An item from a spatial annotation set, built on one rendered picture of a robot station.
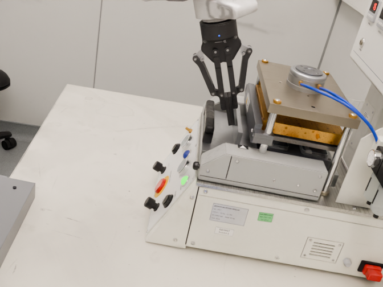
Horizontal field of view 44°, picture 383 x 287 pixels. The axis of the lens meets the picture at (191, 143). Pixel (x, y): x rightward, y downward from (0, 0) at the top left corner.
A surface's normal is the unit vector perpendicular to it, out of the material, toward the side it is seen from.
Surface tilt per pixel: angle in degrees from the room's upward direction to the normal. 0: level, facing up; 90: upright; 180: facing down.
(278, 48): 90
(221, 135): 0
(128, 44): 90
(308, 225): 90
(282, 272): 0
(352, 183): 90
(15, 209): 3
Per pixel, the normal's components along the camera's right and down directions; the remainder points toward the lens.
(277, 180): -0.04, 0.47
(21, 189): 0.24, -0.86
